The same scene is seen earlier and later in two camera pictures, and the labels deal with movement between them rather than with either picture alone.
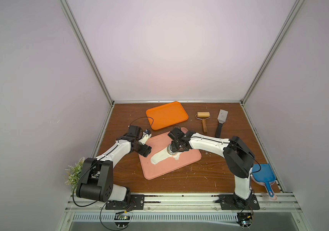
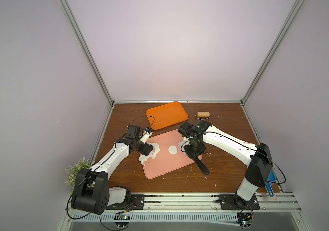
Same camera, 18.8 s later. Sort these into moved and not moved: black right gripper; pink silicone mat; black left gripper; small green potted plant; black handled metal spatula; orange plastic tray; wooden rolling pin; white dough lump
Moved: white dough lump; black handled metal spatula; black right gripper
Not moved: small green potted plant; pink silicone mat; black left gripper; orange plastic tray; wooden rolling pin
